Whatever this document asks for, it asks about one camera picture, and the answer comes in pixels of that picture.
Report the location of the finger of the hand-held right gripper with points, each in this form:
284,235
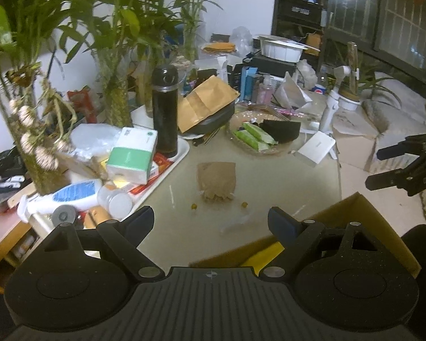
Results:
390,179
397,150

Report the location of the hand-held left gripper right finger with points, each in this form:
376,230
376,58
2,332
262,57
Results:
282,225

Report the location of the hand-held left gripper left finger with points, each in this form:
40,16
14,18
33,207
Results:
138,225

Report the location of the yellow wipes pack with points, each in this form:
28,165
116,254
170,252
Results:
262,254

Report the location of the cardboard box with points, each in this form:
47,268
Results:
362,213
355,138

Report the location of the white pill jar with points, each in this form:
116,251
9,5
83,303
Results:
115,202

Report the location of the grey fringed blanket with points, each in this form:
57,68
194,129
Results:
401,113

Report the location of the flat cardboard box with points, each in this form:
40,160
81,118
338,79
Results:
355,138

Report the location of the red printed box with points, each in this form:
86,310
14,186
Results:
161,165

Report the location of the potted plant in white pot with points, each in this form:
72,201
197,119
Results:
350,104

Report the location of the green white tissue pack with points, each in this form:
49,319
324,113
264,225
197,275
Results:
131,156

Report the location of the white blue lotion bottle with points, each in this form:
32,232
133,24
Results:
74,193

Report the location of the dark cloth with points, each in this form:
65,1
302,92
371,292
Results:
422,245

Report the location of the grey round speaker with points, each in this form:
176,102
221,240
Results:
64,215

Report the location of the glass dish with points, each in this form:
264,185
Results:
269,151

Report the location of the white handheld gimbal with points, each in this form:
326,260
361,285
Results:
332,110

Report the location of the white flat box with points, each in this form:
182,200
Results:
316,147

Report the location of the white tray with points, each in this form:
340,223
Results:
179,149

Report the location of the green wipe packet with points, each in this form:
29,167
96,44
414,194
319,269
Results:
250,140
261,133

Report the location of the black sponge pouch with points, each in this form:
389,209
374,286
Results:
282,131

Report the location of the white plastic package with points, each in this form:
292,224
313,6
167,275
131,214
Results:
92,138

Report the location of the black thermos bottle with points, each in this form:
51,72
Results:
165,124

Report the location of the black zip case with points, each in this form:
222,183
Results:
216,120

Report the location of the glass vase with plant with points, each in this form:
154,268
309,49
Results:
35,156

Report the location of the white paper bag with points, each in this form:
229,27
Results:
287,92

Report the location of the bamboo in glass vase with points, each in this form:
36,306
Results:
117,99
145,88
190,42

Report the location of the dark window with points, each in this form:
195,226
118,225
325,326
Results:
394,17

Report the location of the pink pump bottle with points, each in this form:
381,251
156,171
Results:
264,92

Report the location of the red snack bag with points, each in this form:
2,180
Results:
80,103

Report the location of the brown paper envelope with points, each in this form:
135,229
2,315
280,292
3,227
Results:
206,103

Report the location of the blue cosmetic box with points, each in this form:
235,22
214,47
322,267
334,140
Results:
248,85

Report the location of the black printed cloth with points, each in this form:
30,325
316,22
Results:
0,170

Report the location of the long black box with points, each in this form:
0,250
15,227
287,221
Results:
273,67

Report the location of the white food container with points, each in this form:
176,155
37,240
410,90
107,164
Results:
282,51

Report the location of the black cosmetic box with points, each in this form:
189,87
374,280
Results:
236,78

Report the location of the white cosmetic box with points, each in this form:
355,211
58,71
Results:
222,71

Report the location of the black cabinet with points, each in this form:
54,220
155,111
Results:
298,7

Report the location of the yellow folded cloth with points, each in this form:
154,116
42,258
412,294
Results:
218,47

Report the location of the clear plastic bag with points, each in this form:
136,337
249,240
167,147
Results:
241,37

